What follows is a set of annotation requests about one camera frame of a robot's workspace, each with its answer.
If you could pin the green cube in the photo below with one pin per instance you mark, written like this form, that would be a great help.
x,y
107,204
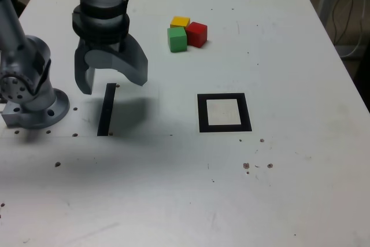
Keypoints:
x,y
177,40

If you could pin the black tape square outline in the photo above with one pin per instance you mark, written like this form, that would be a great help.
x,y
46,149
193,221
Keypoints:
x,y
202,114

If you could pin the yellow cube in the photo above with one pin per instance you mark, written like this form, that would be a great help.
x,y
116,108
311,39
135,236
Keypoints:
x,y
179,22

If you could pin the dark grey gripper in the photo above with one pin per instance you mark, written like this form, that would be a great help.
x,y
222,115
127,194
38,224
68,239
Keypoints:
x,y
102,45

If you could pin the black tape strip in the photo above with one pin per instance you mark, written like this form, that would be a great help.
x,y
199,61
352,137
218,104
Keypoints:
x,y
106,111

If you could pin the red cube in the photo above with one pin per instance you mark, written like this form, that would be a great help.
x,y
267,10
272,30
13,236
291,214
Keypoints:
x,y
196,34

